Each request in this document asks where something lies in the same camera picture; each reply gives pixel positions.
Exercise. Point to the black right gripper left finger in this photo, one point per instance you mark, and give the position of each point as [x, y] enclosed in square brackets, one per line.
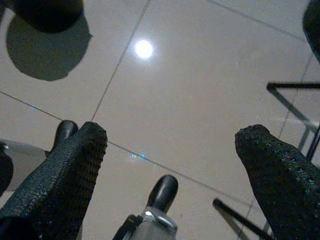
[62, 180]

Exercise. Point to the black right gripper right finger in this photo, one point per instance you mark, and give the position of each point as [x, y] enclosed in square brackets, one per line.
[282, 180]

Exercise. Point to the black metal rod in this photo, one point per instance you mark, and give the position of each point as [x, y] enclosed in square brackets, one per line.
[232, 212]

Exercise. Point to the dark round object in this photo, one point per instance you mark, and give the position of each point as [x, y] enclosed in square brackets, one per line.
[47, 15]
[313, 25]

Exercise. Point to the black metal frame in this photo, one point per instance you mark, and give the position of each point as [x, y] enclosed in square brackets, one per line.
[292, 85]

